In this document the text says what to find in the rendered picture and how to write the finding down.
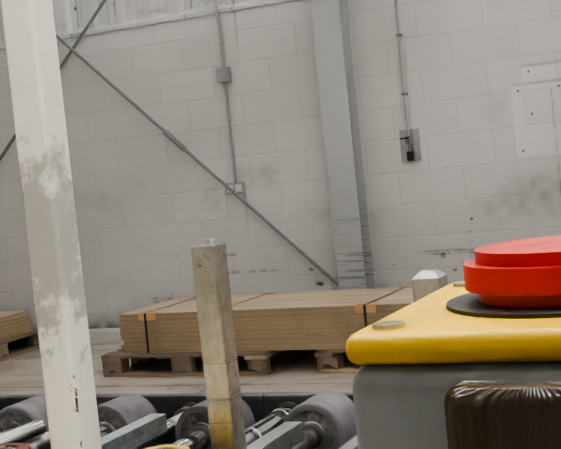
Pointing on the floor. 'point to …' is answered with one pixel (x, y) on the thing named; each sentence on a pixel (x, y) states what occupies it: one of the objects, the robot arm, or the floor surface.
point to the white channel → (51, 224)
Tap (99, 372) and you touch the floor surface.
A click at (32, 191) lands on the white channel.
